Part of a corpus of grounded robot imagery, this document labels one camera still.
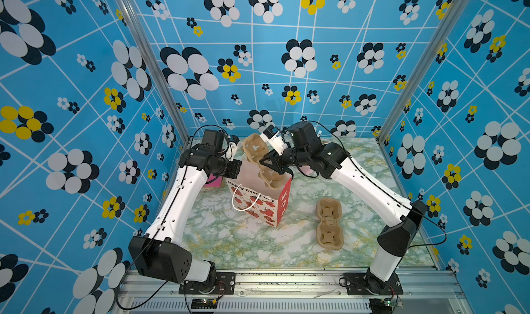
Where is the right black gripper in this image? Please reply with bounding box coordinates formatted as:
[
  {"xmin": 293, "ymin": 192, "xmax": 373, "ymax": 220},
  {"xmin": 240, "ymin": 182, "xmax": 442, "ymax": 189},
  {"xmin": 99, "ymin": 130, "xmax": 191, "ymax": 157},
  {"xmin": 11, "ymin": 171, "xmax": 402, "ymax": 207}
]
[{"xmin": 259, "ymin": 143, "xmax": 311, "ymax": 176}]

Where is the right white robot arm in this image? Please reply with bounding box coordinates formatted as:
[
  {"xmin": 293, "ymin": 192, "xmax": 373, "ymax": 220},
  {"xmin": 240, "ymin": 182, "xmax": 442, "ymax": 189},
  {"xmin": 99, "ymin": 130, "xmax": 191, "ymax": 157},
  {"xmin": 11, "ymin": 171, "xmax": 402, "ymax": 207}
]
[{"xmin": 259, "ymin": 138, "xmax": 426, "ymax": 294}]

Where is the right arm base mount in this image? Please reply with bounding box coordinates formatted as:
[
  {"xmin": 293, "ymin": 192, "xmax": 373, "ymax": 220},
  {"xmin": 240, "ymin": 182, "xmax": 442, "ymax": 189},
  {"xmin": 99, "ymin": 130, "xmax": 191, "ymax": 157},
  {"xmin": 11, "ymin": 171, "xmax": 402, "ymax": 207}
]
[{"xmin": 339, "ymin": 273, "xmax": 404, "ymax": 296}]

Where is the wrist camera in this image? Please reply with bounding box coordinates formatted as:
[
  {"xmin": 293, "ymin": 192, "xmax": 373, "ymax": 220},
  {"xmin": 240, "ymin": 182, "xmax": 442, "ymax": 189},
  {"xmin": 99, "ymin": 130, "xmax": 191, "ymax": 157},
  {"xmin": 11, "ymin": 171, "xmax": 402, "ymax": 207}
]
[
  {"xmin": 201, "ymin": 130, "xmax": 239, "ymax": 155},
  {"xmin": 260, "ymin": 121, "xmax": 323, "ymax": 151}
]

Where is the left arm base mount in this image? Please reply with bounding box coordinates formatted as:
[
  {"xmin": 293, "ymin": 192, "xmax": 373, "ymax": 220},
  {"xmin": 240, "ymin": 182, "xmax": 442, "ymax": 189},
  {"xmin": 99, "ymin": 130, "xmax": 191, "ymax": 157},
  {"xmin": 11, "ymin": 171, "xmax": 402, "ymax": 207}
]
[{"xmin": 179, "ymin": 272, "xmax": 236, "ymax": 295}]

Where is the brown cardboard cup carrier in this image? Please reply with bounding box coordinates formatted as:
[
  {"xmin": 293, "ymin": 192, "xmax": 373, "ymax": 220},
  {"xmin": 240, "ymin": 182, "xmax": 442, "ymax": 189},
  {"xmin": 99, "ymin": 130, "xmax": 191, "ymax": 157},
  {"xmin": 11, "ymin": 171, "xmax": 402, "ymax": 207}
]
[{"xmin": 316, "ymin": 197, "xmax": 345, "ymax": 250}]

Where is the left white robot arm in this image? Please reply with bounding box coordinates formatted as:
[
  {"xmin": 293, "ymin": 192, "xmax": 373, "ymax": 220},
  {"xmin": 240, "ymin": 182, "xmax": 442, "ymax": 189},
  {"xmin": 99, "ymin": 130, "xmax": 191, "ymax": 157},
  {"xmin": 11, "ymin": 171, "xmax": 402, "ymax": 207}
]
[{"xmin": 128, "ymin": 143, "xmax": 242, "ymax": 290}]

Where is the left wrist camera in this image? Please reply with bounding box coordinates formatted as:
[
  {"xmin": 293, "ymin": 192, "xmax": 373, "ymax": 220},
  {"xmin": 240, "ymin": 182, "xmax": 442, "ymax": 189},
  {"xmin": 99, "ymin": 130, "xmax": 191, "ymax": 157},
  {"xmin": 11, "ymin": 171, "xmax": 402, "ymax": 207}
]
[{"xmin": 201, "ymin": 130, "xmax": 239, "ymax": 155}]

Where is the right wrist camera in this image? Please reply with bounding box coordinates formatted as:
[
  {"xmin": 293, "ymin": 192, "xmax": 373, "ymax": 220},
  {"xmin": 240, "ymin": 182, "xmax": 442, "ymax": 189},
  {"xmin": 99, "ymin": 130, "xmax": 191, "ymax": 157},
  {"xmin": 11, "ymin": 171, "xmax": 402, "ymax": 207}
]
[{"xmin": 260, "ymin": 121, "xmax": 323, "ymax": 151}]

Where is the pink napkin stack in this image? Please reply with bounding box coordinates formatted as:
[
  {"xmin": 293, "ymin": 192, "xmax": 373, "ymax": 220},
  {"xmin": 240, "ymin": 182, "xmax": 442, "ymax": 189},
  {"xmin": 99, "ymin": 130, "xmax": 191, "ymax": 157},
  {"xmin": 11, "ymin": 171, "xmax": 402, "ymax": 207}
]
[{"xmin": 204, "ymin": 175, "xmax": 223, "ymax": 187}]

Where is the red paper gift bag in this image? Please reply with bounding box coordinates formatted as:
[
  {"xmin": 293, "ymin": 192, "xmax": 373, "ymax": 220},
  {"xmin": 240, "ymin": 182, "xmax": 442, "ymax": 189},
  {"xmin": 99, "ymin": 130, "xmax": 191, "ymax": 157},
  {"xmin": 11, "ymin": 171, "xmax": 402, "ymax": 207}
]
[{"xmin": 226, "ymin": 159, "xmax": 292, "ymax": 228}]

